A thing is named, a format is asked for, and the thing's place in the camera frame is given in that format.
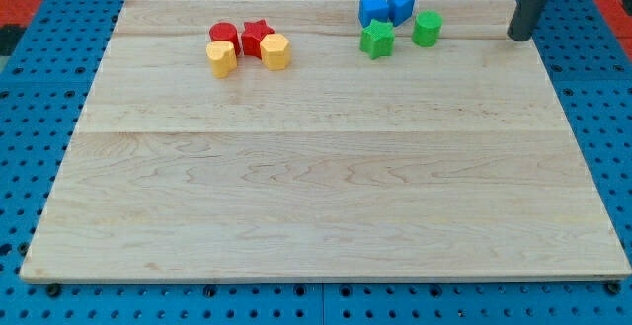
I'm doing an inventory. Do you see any blue cube block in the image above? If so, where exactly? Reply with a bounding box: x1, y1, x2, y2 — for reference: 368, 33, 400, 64
358, 0, 389, 28

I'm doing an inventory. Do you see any blue triangle block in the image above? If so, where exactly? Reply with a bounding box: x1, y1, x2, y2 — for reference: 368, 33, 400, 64
387, 0, 415, 27

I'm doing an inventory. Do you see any yellow heart block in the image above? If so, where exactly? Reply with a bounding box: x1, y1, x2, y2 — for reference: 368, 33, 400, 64
206, 41, 238, 78

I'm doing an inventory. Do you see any red star block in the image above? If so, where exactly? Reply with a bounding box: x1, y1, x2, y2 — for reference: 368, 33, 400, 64
241, 19, 275, 58

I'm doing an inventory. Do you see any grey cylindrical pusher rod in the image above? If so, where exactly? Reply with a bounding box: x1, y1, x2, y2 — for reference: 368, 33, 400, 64
507, 0, 548, 41

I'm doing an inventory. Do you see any light wooden board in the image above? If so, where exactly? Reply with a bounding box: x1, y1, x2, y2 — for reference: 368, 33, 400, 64
20, 0, 631, 284

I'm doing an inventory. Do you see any yellow hexagon block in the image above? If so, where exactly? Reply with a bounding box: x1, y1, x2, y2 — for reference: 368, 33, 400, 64
260, 34, 291, 71

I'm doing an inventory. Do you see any green star block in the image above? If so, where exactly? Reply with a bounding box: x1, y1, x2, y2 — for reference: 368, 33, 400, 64
360, 19, 395, 59

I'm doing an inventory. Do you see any red cylinder block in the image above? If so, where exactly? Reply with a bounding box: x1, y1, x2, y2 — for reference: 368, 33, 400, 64
209, 22, 241, 56

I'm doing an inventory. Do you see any green cylinder block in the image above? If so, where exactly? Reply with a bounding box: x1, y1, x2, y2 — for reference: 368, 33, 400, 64
411, 11, 442, 47

